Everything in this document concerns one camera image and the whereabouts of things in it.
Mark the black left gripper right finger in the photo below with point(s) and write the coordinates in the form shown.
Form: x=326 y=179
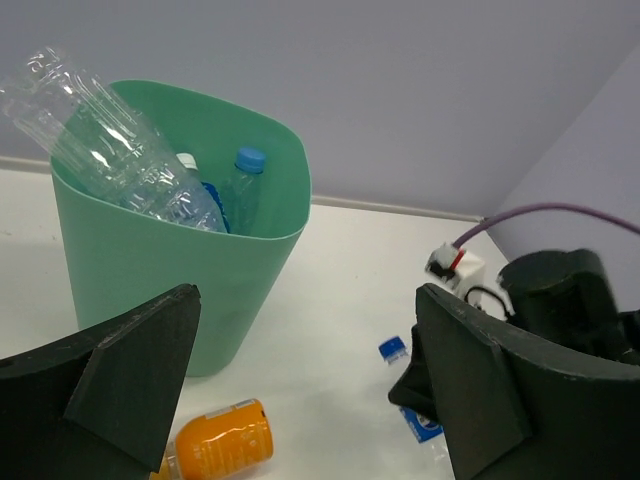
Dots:
x=516 y=406

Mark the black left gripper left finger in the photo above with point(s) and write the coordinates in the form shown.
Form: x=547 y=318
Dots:
x=100 y=403

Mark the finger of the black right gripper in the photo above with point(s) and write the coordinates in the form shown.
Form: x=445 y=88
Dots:
x=413 y=390

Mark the orange juice bottle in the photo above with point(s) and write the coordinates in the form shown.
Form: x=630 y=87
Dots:
x=219 y=444

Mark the clear crushed white cap bottle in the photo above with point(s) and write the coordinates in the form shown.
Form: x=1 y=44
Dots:
x=110 y=150

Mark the blue label white cap bottle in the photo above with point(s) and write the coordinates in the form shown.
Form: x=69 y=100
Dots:
x=190 y=163

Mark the clear blue cap bottle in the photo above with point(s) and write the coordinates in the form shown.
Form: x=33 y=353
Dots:
x=241 y=190

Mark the green plastic bin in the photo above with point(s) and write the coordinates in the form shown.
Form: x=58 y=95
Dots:
x=117 y=259

